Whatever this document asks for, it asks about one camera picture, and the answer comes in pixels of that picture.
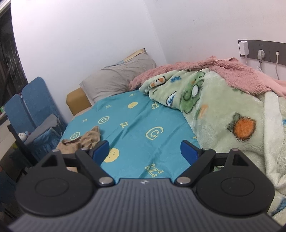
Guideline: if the tan brown garment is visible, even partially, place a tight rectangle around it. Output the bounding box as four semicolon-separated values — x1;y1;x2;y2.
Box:
56;125;101;173

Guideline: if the grey wall socket strip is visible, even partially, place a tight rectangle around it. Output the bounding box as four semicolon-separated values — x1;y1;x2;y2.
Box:
238;40;286;66

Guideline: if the grey pillow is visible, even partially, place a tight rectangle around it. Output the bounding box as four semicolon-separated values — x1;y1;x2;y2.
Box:
80;49;157;105

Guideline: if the white plug with cable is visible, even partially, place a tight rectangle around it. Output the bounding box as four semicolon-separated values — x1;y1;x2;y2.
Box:
257;49;265;72
275;51;280;80

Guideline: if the green cartoon fleece blanket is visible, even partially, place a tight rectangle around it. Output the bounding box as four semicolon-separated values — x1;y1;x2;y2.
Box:
139;69;285;224

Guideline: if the pink fluffy blanket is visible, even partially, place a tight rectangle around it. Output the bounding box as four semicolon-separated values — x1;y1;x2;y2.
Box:
129;56;285;98

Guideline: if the tan bed headboard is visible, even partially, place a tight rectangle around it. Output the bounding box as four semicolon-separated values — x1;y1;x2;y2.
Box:
66;48;147;116

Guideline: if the white wall charger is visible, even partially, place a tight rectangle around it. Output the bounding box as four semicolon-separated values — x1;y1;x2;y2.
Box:
238;41;249;64

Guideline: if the teal smiley bed sheet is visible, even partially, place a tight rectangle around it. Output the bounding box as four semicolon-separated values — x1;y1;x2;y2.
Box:
63;91;197;180

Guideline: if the blue covered chair near bed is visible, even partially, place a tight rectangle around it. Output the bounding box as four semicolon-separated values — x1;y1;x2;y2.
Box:
4;77;66;166

